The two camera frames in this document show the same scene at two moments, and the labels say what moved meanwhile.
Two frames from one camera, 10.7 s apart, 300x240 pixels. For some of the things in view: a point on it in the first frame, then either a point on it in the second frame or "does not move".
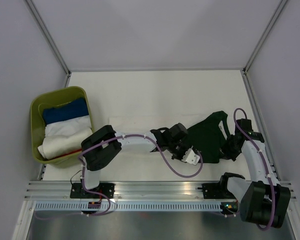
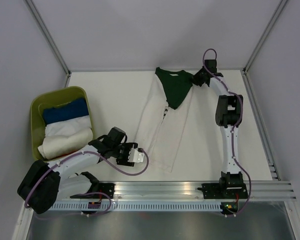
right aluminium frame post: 268,28 does not move
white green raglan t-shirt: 206,137 -> 164,116
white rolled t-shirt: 65,136 does not move
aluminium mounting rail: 144,190 does not move
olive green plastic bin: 42,101 does not move
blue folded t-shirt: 75,108 does not move
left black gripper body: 177,150 -> 122,158
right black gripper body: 230,150 -> 197,78
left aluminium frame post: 51,41 does not move
